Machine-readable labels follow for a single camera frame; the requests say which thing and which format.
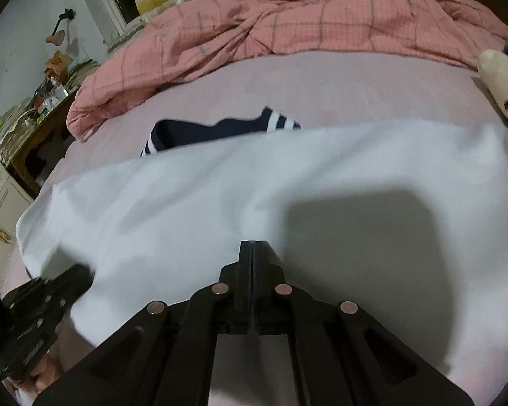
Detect orange paper box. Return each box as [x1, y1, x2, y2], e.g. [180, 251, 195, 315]
[44, 51, 70, 79]

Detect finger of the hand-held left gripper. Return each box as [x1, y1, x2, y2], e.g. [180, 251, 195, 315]
[40, 264, 97, 318]

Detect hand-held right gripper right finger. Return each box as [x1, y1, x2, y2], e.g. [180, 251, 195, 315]
[252, 240, 477, 406]

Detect stack of green books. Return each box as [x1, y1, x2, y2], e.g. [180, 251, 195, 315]
[65, 57, 100, 89]

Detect white cabinet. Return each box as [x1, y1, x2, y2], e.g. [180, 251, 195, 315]
[0, 139, 35, 292]

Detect wall mounted desk lamp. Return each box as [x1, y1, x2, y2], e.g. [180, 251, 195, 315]
[46, 8, 77, 45]

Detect cream garment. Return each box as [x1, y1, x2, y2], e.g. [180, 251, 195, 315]
[478, 49, 508, 136]

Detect pink plaid quilt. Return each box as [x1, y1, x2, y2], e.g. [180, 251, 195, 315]
[66, 0, 508, 142]

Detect wooden desk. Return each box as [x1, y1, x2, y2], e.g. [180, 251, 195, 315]
[8, 89, 81, 195]

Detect white framed window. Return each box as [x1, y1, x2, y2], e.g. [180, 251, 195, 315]
[72, 0, 145, 47]

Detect white and navy jacket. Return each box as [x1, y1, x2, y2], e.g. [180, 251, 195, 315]
[15, 107, 508, 406]

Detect person's left hand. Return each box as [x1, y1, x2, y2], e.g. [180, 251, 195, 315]
[23, 344, 66, 392]

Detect stack of papers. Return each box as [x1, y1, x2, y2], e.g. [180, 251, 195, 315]
[0, 97, 39, 157]

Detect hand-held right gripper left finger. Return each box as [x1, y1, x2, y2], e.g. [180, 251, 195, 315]
[31, 240, 254, 406]

